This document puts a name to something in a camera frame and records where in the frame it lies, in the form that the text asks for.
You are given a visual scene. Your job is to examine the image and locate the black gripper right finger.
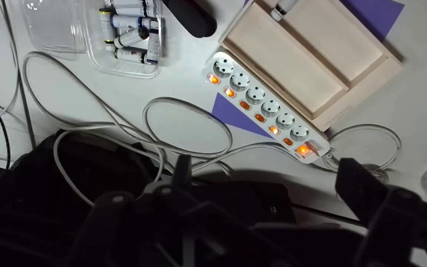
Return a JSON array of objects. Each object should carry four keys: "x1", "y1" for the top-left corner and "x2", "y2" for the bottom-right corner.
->
[{"x1": 335, "y1": 159, "x2": 427, "y2": 267}]

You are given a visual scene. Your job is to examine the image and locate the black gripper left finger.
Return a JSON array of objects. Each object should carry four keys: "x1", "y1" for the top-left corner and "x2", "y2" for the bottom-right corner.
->
[{"x1": 65, "y1": 155, "x2": 194, "y2": 267}]

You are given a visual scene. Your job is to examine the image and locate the white six-socket power strip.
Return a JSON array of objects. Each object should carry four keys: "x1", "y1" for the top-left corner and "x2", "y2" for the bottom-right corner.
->
[{"x1": 203, "y1": 53, "x2": 331, "y2": 164}]

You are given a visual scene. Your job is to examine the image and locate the white marker in container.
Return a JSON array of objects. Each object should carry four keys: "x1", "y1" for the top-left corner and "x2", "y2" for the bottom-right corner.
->
[
  {"x1": 100, "y1": 14, "x2": 157, "y2": 29},
  {"x1": 114, "y1": 48, "x2": 160, "y2": 64},
  {"x1": 103, "y1": 5, "x2": 157, "y2": 17}
]

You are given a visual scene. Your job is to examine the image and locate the light wooden tray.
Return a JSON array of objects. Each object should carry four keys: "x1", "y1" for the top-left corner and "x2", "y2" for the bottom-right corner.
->
[{"x1": 221, "y1": 0, "x2": 402, "y2": 131}]

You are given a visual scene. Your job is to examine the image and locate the clear plastic container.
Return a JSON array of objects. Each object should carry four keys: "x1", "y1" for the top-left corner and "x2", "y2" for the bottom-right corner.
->
[{"x1": 82, "y1": 0, "x2": 165, "y2": 79}]

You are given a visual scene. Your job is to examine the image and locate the white marker with black cap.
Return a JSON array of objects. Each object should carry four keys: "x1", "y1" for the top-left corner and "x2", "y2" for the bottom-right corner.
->
[{"x1": 107, "y1": 27, "x2": 150, "y2": 48}]

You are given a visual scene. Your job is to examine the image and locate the purple paper sheet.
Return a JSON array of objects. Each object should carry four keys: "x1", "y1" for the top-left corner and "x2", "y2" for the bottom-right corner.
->
[{"x1": 341, "y1": 0, "x2": 405, "y2": 42}]

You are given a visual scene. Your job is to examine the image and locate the black backpack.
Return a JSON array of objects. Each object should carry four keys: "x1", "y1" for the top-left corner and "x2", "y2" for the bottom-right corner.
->
[{"x1": 162, "y1": 0, "x2": 217, "y2": 39}]

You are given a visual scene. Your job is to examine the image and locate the clear plastic container lid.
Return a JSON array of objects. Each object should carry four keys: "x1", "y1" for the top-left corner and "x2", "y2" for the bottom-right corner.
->
[{"x1": 18, "y1": 0, "x2": 86, "y2": 56}]

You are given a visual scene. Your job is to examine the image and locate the white marker on tray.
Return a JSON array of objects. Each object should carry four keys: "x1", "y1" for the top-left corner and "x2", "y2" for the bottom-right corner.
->
[{"x1": 270, "y1": 0, "x2": 298, "y2": 21}]

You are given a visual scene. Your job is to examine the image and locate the white power strip cable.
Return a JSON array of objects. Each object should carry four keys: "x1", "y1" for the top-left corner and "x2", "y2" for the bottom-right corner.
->
[{"x1": 22, "y1": 51, "x2": 404, "y2": 208}]

